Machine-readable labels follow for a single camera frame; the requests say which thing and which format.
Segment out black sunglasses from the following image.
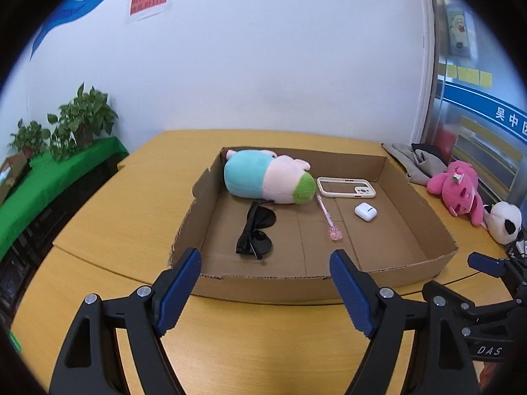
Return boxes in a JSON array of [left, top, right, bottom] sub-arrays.
[[236, 201, 277, 260]]

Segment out pink pen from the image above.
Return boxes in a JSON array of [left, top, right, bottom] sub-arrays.
[[316, 194, 344, 241]]

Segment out grey cloth bag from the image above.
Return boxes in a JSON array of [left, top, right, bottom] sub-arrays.
[[382, 142, 447, 187]]

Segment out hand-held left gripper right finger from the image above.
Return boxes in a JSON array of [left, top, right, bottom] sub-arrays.
[[329, 249, 482, 395]]

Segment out small brown carton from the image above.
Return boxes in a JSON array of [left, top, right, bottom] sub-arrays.
[[0, 152, 33, 204]]

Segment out white panda plush toy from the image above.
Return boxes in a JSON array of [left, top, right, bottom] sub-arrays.
[[483, 201, 523, 245]]

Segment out large potted green plant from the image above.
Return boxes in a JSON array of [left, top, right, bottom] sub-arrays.
[[47, 83, 119, 161]]

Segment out cartoon sticker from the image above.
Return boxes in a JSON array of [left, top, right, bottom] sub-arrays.
[[447, 4, 474, 56]]

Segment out pastel pig plush toy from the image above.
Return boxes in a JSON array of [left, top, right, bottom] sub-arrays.
[[223, 148, 317, 205]]

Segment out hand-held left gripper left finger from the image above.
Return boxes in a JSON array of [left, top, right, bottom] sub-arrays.
[[48, 248, 202, 395]]

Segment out frosted glass door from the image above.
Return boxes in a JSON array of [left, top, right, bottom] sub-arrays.
[[422, 0, 527, 215]]

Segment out brown cardboard box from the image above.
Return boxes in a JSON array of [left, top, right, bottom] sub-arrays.
[[168, 146, 459, 306]]

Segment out small potted green plant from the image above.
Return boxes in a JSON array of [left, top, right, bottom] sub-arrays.
[[8, 118, 51, 159]]

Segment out white earbuds case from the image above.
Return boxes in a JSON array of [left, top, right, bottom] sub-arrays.
[[354, 201, 378, 222]]

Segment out black cloth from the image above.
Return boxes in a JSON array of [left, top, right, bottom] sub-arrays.
[[411, 143, 443, 161]]

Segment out pink bear plush toy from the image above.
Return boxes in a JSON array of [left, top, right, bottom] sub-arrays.
[[427, 160, 486, 227]]

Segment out white clear phone case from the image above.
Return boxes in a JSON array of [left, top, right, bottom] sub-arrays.
[[317, 176, 377, 199]]

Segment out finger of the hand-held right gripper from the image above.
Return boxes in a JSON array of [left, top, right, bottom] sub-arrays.
[[467, 252, 527, 297], [422, 280, 527, 340]]

